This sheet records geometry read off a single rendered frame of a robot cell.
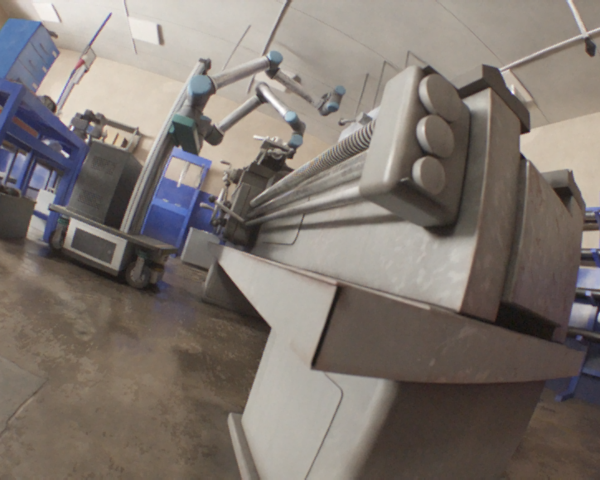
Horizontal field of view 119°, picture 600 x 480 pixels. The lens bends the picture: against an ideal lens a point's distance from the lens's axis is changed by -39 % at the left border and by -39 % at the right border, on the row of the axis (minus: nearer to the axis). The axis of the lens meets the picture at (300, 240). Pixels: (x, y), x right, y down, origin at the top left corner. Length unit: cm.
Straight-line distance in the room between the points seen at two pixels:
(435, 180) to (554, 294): 34
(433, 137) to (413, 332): 21
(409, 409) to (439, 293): 15
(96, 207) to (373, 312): 200
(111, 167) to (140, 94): 463
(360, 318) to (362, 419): 18
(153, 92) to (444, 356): 657
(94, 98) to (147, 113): 135
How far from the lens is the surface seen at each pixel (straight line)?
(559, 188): 72
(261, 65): 217
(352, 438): 38
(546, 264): 51
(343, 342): 21
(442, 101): 38
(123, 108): 660
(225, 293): 234
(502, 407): 60
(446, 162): 37
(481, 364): 35
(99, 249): 200
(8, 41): 212
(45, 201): 304
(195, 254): 440
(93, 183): 215
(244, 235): 145
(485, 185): 38
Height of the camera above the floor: 46
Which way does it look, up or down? 6 degrees up
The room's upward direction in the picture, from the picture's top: 18 degrees clockwise
